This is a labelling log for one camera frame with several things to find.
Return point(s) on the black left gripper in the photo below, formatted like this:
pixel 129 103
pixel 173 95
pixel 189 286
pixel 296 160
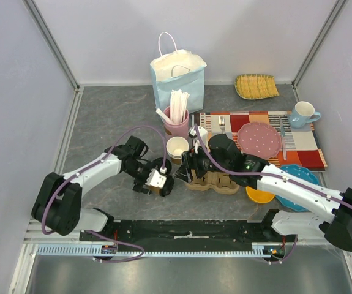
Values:
pixel 138 184

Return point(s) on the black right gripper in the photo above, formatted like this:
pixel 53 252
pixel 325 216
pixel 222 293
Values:
pixel 190 165

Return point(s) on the pink polka dot plate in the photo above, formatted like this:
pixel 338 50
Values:
pixel 259 139

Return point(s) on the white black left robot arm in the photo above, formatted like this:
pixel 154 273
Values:
pixel 58 204

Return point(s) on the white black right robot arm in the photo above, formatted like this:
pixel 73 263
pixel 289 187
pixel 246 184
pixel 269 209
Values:
pixel 328 211

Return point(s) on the black cup lid stack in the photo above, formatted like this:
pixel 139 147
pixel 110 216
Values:
pixel 163 165

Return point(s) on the brown paper cup stack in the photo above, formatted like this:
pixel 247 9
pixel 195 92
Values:
pixel 176 146

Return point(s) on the brown cardboard cup carrier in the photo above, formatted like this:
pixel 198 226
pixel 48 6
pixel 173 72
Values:
pixel 217 181

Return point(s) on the pink tin straw holder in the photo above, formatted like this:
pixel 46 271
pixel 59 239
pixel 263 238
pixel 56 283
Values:
pixel 177 130

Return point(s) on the white wrapped straws bundle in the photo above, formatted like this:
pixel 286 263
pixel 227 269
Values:
pixel 178 105

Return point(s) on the orange plastic bowl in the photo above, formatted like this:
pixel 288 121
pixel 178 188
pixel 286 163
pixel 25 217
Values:
pixel 259 196

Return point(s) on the light blue paper bag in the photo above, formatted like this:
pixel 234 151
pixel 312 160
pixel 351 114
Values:
pixel 178 70

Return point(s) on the yellow woven bamboo tray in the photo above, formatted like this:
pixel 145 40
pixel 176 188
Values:
pixel 255 86

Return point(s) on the colourful patchwork placemat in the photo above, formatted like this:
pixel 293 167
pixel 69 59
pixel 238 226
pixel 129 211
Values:
pixel 302 147

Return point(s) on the blue polka dot plate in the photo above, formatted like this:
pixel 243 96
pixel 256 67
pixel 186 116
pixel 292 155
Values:
pixel 302 173

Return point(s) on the light blue mug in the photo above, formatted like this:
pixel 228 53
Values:
pixel 302 114

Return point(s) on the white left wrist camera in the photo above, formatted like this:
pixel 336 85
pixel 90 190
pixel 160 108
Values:
pixel 157 178

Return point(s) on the pink handled fork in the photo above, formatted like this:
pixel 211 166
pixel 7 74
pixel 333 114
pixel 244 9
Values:
pixel 222 123

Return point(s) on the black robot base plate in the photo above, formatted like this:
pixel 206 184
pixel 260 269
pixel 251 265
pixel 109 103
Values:
pixel 192 234

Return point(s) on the pink handled knife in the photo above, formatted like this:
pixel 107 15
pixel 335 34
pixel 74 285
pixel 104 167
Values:
pixel 282 132

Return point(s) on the slotted grey cable duct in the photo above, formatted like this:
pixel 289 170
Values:
pixel 98 250

